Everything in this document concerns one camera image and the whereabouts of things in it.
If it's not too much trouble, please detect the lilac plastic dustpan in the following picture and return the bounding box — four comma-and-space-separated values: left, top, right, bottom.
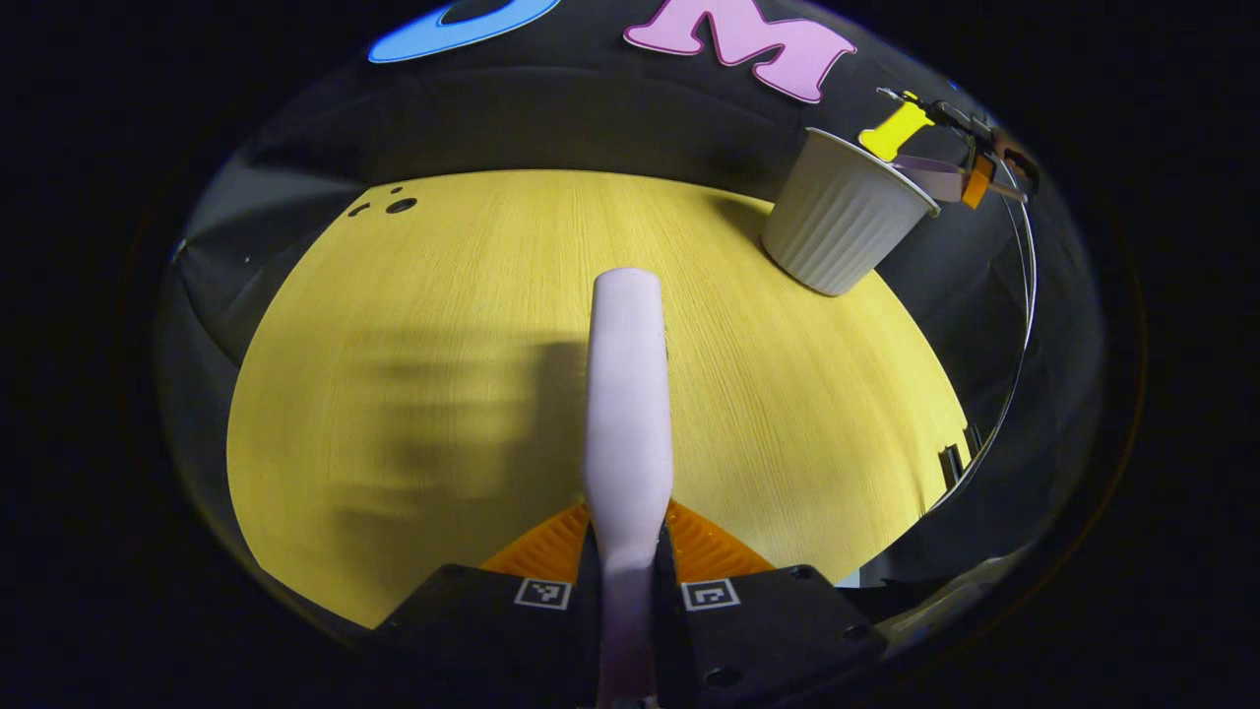
891, 153, 971, 205

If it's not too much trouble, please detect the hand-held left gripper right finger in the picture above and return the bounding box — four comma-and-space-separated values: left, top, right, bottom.
655, 500, 887, 709

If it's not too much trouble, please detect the black backdrop cloth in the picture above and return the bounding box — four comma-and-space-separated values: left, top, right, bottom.
157, 0, 1103, 612

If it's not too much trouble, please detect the white ribbed garbage bin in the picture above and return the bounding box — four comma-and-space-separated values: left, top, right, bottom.
761, 128, 941, 297

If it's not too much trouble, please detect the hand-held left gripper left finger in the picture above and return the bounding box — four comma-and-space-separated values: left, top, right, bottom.
369, 502, 603, 709

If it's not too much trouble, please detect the yellow wooden desktop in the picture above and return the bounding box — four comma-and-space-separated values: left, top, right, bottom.
226, 169, 976, 631

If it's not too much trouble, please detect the lilac small broom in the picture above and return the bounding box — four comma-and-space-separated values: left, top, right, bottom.
583, 268, 675, 709

